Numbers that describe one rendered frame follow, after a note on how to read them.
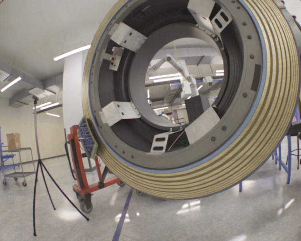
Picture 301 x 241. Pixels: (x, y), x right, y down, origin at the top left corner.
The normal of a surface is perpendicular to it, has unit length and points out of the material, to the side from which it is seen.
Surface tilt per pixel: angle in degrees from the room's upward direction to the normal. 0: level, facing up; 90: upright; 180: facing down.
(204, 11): 104
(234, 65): 90
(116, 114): 76
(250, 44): 90
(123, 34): 119
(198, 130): 61
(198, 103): 90
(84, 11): 180
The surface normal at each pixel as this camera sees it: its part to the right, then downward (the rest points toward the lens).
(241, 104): -0.62, 0.03
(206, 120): -0.79, -0.40
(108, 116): -0.18, -0.32
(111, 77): 0.78, 0.08
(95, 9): 0.18, 0.98
